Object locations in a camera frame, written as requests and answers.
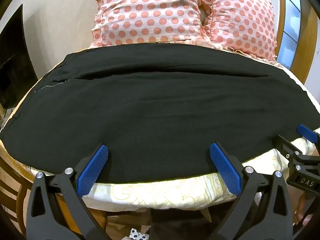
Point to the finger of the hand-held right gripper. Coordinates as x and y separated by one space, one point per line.
307 133
287 146

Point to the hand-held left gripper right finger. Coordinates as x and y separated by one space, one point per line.
225 170

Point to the dark cloth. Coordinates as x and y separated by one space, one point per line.
177 225

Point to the wide polka dot pillow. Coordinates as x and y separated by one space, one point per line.
147 10

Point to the yellow patterned bed sheet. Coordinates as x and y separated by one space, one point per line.
162 195

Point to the wooden bed frame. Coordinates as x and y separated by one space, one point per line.
15 175

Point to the black television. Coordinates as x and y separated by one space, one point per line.
13 65

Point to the white black dotted cloth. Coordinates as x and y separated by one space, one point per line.
136 233

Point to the black pants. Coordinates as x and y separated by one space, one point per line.
155 110

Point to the small polka dot pillow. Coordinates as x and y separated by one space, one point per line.
240 20

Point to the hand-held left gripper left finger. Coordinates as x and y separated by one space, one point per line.
93 170

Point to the person's right hand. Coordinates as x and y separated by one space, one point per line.
303 212

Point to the glass window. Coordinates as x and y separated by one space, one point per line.
291 22

